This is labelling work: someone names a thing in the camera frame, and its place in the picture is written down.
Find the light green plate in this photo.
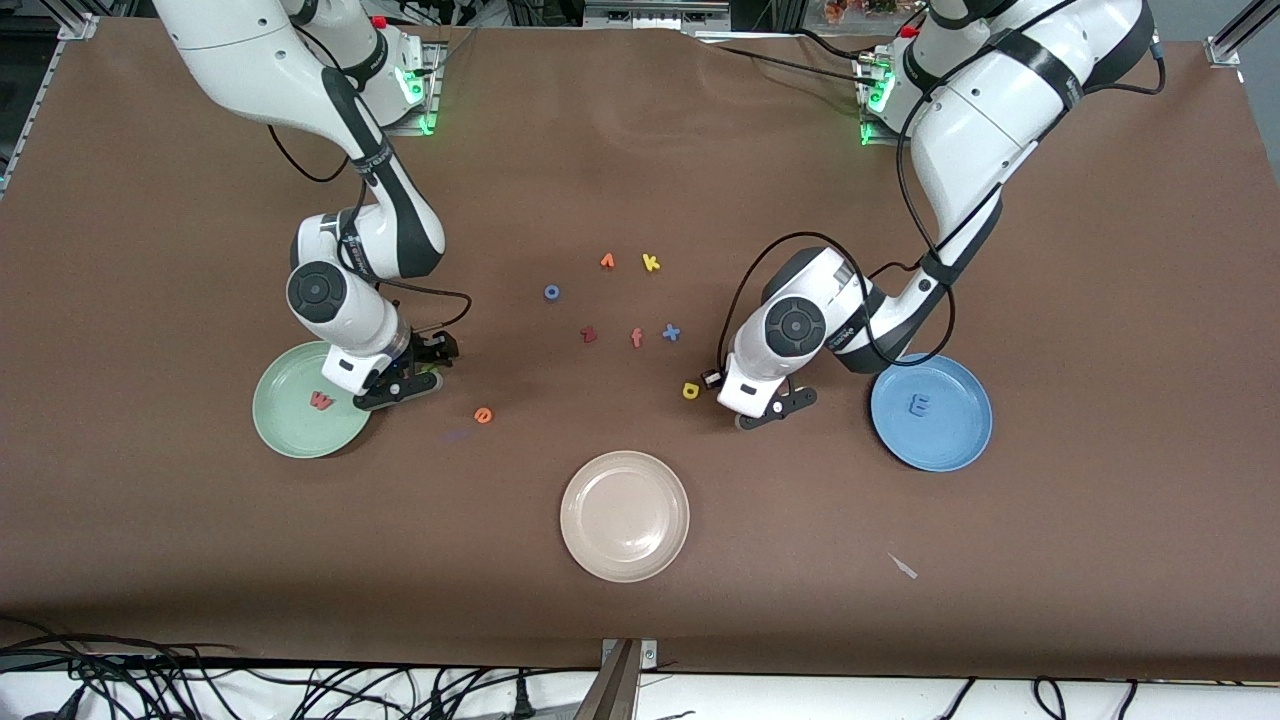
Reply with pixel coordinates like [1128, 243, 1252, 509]
[252, 340, 377, 460]

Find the beige plate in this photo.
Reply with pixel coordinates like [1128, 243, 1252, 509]
[560, 450, 691, 584]

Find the brown table cover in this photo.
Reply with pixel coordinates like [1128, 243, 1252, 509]
[0, 15, 1280, 683]

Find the blue plate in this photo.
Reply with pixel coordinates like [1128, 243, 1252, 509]
[870, 352, 994, 473]

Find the gray metal pole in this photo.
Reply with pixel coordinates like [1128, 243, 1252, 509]
[572, 641, 638, 720]

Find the gray equipment box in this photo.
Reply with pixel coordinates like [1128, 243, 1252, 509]
[583, 0, 733, 29]

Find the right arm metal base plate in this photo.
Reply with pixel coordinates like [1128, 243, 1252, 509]
[385, 40, 443, 136]

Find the small metal bracket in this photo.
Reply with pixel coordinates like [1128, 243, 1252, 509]
[601, 638, 659, 671]

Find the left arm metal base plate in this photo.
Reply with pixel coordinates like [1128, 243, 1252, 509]
[858, 50, 906, 147]

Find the black cable on table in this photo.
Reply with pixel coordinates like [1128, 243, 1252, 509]
[790, 28, 876, 61]
[700, 42, 871, 86]

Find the long black floor cable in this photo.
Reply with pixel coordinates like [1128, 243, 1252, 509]
[0, 617, 241, 666]

